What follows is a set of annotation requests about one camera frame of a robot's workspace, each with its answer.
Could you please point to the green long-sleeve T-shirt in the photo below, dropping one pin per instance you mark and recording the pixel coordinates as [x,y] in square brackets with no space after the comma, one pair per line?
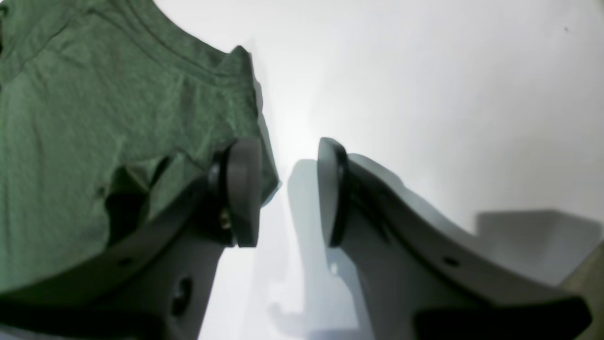
[108,110]

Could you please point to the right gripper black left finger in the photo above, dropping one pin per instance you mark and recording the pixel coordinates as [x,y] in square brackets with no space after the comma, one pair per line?
[155,284]

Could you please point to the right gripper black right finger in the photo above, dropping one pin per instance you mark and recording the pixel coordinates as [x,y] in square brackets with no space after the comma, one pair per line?
[419,284]

